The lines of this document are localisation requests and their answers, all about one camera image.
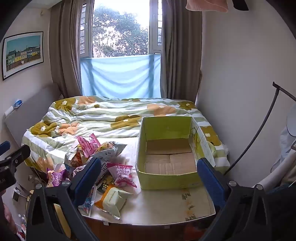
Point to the black hanging item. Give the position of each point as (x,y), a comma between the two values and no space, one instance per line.
(241,4)

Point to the window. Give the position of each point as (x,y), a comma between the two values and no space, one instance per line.
(120,30)

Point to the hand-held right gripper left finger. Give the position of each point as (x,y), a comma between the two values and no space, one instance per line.
(86,178)

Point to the blue clip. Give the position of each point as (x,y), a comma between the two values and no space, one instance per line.
(18,103)

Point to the dark green snack packet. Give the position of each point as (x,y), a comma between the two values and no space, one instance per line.
(105,186)

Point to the grey chips bag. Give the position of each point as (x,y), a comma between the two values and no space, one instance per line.
(111,149)

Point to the floral striped duvet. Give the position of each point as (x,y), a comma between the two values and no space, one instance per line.
(104,115)

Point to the purple snack bag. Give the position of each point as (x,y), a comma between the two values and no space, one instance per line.
(56,178)

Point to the cream and blue snack bag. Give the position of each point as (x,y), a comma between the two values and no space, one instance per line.
(105,169)

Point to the white and brown small packet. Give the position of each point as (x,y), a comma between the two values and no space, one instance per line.
(77,172)

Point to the green cardboard box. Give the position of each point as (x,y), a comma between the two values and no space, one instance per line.
(161,180)

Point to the pink candy bag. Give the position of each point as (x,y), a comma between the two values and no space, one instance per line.
(122,173)

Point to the pale cloth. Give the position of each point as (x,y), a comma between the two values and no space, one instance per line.
(284,148)

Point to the grey-brown curtain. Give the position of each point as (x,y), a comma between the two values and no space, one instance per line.
(67,46)
(182,58)

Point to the yellow orange snack bag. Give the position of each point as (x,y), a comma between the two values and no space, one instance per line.
(115,199)

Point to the grey padded headboard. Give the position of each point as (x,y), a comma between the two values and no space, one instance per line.
(34,109)

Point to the orange snack packet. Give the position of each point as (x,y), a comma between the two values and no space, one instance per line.
(101,199)

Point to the pink towel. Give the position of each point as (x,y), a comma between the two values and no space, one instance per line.
(205,5)

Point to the pink striped snack packet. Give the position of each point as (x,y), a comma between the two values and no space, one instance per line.
(89,143)

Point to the framed wall picture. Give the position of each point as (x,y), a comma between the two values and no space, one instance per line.
(23,55)

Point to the black curved pole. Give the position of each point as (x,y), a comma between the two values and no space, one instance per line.
(276,85)

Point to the light blue cloth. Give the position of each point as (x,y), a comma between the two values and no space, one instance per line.
(120,74)

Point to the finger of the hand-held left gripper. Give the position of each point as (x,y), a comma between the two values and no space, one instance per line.
(16,157)
(4,146)

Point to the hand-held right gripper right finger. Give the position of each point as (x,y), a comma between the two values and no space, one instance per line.
(210,183)

